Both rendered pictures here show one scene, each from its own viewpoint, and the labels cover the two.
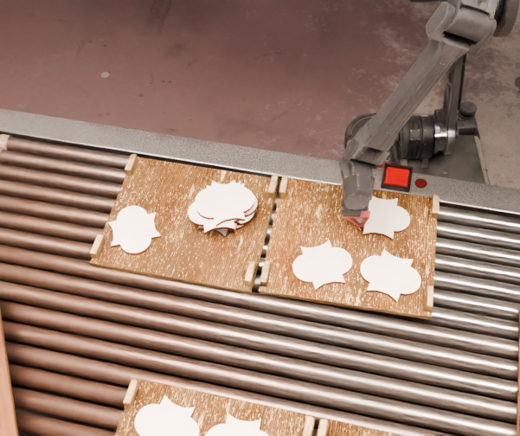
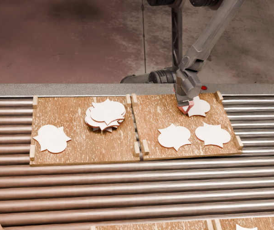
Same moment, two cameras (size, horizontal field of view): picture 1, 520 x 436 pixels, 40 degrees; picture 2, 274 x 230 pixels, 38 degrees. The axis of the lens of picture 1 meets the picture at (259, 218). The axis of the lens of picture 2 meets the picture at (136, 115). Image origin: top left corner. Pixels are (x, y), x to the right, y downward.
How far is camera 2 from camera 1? 0.59 m
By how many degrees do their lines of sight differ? 20
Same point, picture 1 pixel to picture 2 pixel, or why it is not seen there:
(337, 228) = (173, 117)
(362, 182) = (195, 80)
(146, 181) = (48, 110)
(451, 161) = not seen: hidden behind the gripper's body
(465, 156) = not seen: hidden behind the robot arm
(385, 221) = (197, 107)
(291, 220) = (145, 117)
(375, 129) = (200, 47)
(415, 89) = (225, 18)
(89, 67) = not seen: outside the picture
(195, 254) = (97, 146)
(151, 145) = (41, 91)
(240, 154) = (99, 87)
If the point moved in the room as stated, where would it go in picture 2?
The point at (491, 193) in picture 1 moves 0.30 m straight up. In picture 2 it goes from (240, 87) to (261, 35)
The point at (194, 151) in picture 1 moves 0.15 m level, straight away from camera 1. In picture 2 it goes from (69, 90) to (57, 70)
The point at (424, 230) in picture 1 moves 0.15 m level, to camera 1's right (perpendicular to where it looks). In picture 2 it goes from (218, 109) to (246, 103)
